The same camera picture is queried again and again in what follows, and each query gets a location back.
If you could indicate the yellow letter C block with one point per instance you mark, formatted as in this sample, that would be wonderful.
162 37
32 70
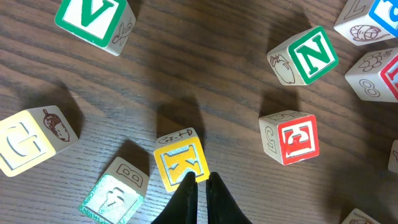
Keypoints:
393 158

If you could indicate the yellow block lower left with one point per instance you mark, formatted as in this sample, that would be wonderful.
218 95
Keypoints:
178 153

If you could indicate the green number 4 block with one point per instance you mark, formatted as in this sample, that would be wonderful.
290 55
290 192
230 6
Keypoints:
117 195

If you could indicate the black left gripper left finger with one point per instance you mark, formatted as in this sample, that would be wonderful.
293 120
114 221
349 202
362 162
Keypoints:
182 206

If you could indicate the green letter N block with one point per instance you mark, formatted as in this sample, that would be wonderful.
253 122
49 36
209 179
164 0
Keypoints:
303 58

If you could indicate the green letter V block left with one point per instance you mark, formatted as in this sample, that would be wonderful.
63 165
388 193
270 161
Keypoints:
105 24

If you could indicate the red letter U block centre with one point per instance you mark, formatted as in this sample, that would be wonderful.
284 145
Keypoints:
374 76

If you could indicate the yellow block far left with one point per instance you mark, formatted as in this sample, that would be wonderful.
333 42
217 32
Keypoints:
32 136

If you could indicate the blue letter P block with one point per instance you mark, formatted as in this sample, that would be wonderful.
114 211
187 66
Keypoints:
355 24

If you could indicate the red number 3 block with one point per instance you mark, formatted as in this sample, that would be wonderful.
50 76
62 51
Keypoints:
289 136

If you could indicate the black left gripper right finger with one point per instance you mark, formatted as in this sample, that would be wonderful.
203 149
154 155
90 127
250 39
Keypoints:
221 206

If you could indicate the red letter A block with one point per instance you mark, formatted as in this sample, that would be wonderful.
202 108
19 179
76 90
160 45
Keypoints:
359 217

